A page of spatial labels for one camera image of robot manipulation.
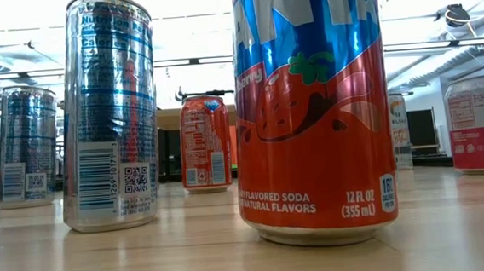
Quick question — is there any red Fanta strawberry can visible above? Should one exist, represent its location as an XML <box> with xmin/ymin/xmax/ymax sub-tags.
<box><xmin>223</xmin><ymin>0</ymin><xmax>402</xmax><ymax>253</ymax></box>
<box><xmin>176</xmin><ymin>92</ymin><xmax>235</xmax><ymax>196</ymax></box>

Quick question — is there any tall white Celsius can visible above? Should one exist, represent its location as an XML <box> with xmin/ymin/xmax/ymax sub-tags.
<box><xmin>388</xmin><ymin>92</ymin><xmax>415</xmax><ymax>172</ymax></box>

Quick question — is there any orange panel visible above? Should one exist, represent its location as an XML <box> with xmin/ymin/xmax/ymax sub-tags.
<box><xmin>228</xmin><ymin>124</ymin><xmax>239</xmax><ymax>167</ymax></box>

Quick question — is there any black stand with bar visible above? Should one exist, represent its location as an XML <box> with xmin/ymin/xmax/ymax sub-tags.
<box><xmin>173</xmin><ymin>83</ymin><xmax>235</xmax><ymax>109</ymax></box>

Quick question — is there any slim silver blue can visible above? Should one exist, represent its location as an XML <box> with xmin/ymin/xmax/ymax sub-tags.
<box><xmin>0</xmin><ymin>83</ymin><xmax>65</xmax><ymax>210</ymax></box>
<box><xmin>47</xmin><ymin>0</ymin><xmax>167</xmax><ymax>235</ymax></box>

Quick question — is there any black metal rail frame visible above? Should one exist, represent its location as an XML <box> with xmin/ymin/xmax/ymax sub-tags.
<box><xmin>0</xmin><ymin>153</ymin><xmax>454</xmax><ymax>201</ymax></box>

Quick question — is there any black ceiling cord reel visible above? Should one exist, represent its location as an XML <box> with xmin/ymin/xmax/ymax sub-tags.
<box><xmin>432</xmin><ymin>3</ymin><xmax>473</xmax><ymax>30</ymax></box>

